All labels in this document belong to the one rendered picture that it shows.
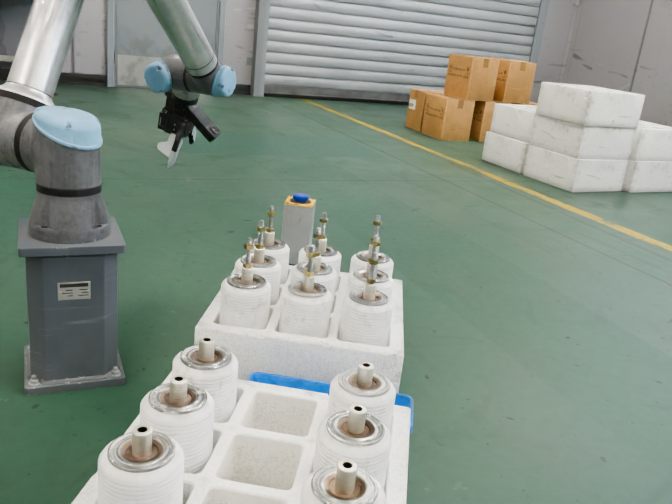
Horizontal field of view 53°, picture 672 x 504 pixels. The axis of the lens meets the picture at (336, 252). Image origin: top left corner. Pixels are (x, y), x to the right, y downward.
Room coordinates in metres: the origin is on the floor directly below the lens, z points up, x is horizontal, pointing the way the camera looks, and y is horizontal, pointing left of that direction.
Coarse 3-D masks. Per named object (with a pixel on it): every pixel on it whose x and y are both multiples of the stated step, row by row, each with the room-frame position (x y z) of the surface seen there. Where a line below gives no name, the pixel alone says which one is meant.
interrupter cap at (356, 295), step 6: (354, 294) 1.18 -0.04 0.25; (360, 294) 1.19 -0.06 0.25; (378, 294) 1.20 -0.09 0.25; (384, 294) 1.20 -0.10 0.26; (354, 300) 1.16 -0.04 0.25; (360, 300) 1.16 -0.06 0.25; (366, 300) 1.17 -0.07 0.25; (372, 300) 1.17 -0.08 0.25; (378, 300) 1.17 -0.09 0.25; (384, 300) 1.17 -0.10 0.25
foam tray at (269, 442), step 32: (256, 384) 0.94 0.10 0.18; (256, 416) 0.92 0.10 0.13; (288, 416) 0.92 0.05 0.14; (320, 416) 0.87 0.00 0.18; (224, 448) 0.77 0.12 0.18; (256, 448) 0.81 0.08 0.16; (288, 448) 0.80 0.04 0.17; (96, 480) 0.68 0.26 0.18; (192, 480) 0.70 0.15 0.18; (224, 480) 0.70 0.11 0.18; (256, 480) 0.81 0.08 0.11; (288, 480) 0.80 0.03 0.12
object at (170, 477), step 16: (176, 448) 0.66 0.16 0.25; (176, 464) 0.64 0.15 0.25; (112, 480) 0.60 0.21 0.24; (128, 480) 0.60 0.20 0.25; (144, 480) 0.61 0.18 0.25; (160, 480) 0.61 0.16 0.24; (176, 480) 0.63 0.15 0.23; (112, 496) 0.60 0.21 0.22; (128, 496) 0.60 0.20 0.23; (144, 496) 0.60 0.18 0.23; (160, 496) 0.61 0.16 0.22; (176, 496) 0.63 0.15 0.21
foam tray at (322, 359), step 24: (216, 312) 1.19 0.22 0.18; (336, 312) 1.26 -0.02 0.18; (216, 336) 1.12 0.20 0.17; (240, 336) 1.12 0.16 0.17; (264, 336) 1.12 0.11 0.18; (288, 336) 1.13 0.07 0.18; (336, 336) 1.15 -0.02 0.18; (240, 360) 1.12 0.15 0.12; (264, 360) 1.11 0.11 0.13; (288, 360) 1.11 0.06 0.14; (312, 360) 1.11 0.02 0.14; (336, 360) 1.11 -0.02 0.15; (360, 360) 1.11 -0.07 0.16; (384, 360) 1.10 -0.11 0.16
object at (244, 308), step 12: (228, 288) 1.16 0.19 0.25; (264, 288) 1.17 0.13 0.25; (228, 300) 1.15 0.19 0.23; (240, 300) 1.15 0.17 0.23; (252, 300) 1.15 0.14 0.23; (264, 300) 1.17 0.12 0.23; (228, 312) 1.15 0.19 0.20; (240, 312) 1.15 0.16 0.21; (252, 312) 1.15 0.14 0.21; (264, 312) 1.17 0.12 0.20; (228, 324) 1.15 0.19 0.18; (240, 324) 1.15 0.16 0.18; (252, 324) 1.15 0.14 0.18; (264, 324) 1.17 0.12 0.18
